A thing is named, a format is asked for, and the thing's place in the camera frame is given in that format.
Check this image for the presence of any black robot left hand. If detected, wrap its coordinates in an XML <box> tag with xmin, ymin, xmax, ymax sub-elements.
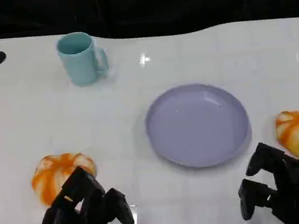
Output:
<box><xmin>28</xmin><ymin>159</ymin><xmax>135</xmax><ymax>224</ymax></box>

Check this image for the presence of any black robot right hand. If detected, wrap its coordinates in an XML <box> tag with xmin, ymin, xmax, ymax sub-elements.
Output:
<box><xmin>232</xmin><ymin>137</ymin><xmax>299</xmax><ymax>224</ymax></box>

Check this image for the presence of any lilac plate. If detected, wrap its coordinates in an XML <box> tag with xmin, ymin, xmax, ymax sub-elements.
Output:
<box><xmin>140</xmin><ymin>77</ymin><xmax>256</xmax><ymax>175</ymax></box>

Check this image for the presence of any pale green mug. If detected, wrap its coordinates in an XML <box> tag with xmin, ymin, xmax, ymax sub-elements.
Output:
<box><xmin>55</xmin><ymin>29</ymin><xmax>112</xmax><ymax>89</ymax></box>

